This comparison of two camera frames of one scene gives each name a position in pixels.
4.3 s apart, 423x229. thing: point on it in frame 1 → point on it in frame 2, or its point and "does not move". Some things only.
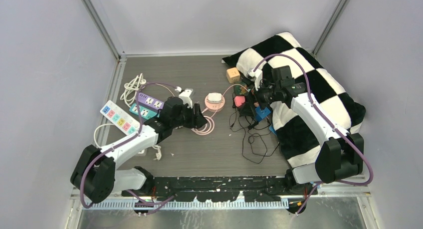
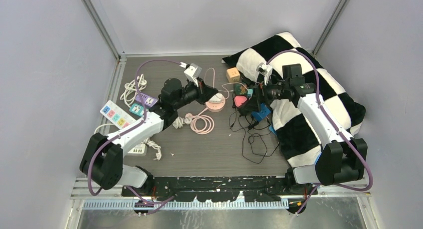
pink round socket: (214, 107) does not move
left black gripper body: (189, 118) → (194, 93)
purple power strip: (150, 101) does not move
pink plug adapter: (238, 100) does not move
